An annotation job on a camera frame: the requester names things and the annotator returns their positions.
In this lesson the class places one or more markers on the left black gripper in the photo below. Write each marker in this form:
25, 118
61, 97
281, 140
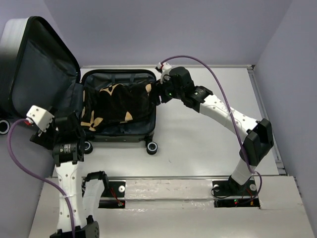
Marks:
43, 137

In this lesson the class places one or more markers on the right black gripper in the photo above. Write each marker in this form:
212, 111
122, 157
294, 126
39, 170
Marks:
160, 91

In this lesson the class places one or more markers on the black towel with tan flowers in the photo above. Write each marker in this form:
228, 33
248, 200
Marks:
117, 104

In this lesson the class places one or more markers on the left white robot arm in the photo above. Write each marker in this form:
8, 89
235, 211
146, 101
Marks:
79, 197

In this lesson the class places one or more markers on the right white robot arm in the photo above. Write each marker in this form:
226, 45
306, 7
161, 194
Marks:
255, 136

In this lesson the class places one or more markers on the black open suitcase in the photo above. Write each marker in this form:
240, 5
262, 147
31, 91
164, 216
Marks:
37, 68

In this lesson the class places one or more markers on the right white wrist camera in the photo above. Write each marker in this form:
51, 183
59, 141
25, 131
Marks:
164, 68

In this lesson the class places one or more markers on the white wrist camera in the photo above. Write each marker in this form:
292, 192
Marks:
164, 68
40, 117

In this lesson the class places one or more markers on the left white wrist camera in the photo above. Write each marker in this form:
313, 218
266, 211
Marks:
40, 117

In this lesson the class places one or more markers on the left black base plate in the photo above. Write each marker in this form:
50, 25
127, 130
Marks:
114, 196

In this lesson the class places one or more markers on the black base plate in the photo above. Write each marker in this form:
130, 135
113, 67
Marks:
114, 196
226, 197

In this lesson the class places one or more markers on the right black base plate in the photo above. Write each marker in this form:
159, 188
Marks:
226, 197

